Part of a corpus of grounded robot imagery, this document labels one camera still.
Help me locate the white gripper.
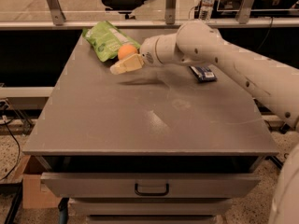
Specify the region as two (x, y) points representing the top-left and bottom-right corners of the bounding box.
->
(110, 36), (161, 75)

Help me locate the orange fruit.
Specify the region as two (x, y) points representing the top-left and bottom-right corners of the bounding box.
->
(118, 44), (138, 60)

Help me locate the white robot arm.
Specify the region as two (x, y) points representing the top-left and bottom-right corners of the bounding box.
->
(110, 21), (299, 224)

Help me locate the green snack bag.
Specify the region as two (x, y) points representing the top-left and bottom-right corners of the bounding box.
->
(82, 21), (140, 62)

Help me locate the dark blue snack bar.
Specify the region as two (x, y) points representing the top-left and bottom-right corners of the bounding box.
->
(190, 66), (217, 82)

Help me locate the grey drawer cabinet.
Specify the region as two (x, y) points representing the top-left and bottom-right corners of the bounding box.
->
(23, 39), (278, 224)

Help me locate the clear water bottle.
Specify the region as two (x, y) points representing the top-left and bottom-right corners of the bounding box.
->
(199, 0), (215, 21)

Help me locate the open top drawer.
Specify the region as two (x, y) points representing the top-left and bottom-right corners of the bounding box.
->
(41, 156), (260, 199)

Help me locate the cardboard box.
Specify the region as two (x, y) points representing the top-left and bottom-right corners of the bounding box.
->
(20, 155), (61, 209)

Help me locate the metal railing frame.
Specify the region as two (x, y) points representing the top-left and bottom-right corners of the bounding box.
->
(0, 0), (299, 32)

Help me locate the black drawer handle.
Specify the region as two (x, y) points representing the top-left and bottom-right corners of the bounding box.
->
(135, 183), (170, 197)

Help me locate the black floor cable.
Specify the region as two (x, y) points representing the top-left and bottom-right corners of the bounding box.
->
(0, 100), (21, 183)

